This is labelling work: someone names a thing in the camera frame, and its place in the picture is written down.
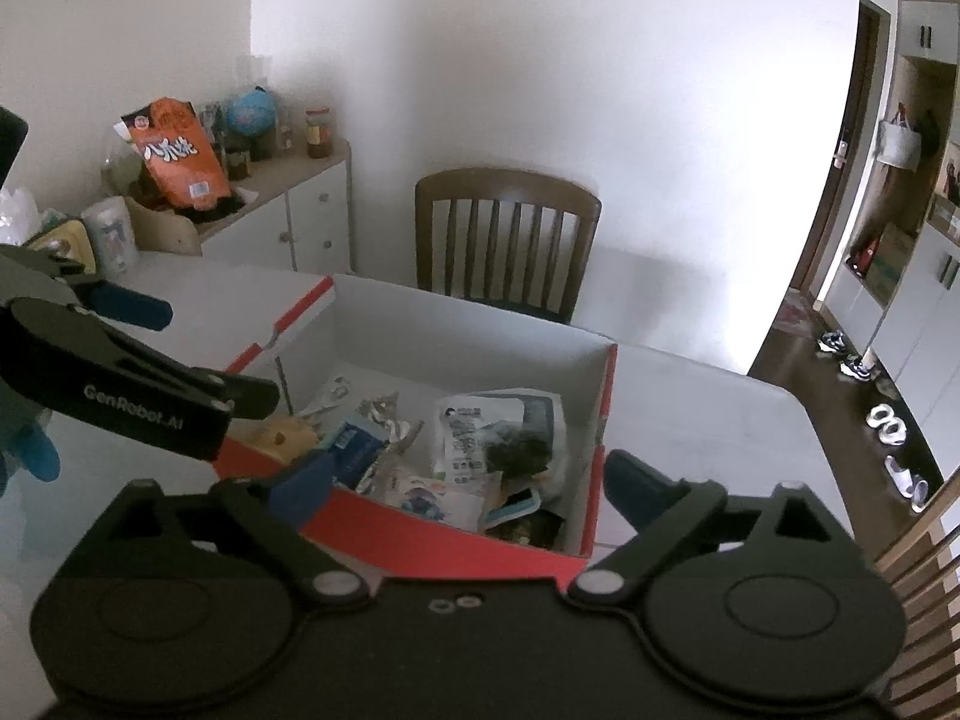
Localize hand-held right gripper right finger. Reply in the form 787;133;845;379
602;448;854;608

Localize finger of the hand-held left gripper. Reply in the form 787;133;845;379
0;298;281;421
0;244;175;332

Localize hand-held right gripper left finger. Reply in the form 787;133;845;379
96;446;374;610

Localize yellow spotted cheese-shaped item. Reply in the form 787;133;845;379
251;416;320;466

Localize blue white snack packet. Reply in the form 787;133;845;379
322;420;387;496

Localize silver foil snack wrapper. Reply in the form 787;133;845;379
360;394;425;458

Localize white printed food pouch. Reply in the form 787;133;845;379
433;394;526;481

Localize red white cardboard box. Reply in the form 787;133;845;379
212;275;620;592

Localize person's left hand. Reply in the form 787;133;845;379
0;382;61;497

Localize light wooden basket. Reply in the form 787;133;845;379
124;195;203;256

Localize white printed packet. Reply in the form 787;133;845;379
300;375;361;421

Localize yellow packet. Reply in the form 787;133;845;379
22;217;98;275

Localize small dark object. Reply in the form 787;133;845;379
491;514;571;552

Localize white colourful snack packet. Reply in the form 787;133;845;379
375;465;488;533

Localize small teal card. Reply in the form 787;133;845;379
486;486;542;526

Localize black crumpled clump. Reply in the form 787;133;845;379
486;424;556;475

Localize clear plastic bag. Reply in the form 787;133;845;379
0;187;42;248

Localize orange snack bag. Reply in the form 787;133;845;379
121;97;230;211

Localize white low drawer cabinet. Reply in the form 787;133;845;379
199;139;355;275

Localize black flat object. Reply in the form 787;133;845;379
0;106;29;185

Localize blue globe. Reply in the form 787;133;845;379
225;88;275;162

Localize patterned doormat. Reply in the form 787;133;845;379
772;289;822;335

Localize red-lidded sauce jar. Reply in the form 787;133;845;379
304;106;332;158

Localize brown wooden slat chair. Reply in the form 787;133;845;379
414;167;603;325
874;465;960;720

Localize brown cardboard carton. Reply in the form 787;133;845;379
870;223;920;293

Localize brown door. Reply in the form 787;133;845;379
795;0;897;308

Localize white hanging bag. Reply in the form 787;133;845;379
877;109;922;170

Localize tall white wall cabinets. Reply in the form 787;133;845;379
821;0;960;481

